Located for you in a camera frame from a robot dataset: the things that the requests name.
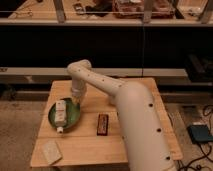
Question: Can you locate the cream cylindrical gripper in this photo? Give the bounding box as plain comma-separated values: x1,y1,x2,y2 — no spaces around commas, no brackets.
71,79,86,104

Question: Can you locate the green ceramic bowl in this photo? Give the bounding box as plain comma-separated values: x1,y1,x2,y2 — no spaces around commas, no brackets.
48,98,81,129

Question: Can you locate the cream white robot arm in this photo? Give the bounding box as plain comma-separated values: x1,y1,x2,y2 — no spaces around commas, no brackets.
67,60,177,171

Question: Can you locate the white squeeze bottle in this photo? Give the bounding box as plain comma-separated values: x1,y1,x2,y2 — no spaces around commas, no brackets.
54,100,66,133

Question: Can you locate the dark red chocolate bar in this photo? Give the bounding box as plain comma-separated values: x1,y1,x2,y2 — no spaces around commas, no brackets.
97,114,109,136

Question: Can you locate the beige sponge block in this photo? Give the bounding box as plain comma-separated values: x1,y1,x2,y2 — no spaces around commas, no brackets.
42,140,62,165

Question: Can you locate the wooden shelf bench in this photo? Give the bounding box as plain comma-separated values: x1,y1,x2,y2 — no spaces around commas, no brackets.
0,0,213,27

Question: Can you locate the wicker tray on shelf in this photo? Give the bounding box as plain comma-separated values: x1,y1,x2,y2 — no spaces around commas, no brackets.
112,0,175,18

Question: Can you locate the black foot pedal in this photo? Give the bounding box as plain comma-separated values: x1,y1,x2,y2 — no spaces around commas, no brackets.
187,125,213,144

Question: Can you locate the black cable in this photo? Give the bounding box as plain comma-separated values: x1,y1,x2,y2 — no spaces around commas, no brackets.
174,104,213,171

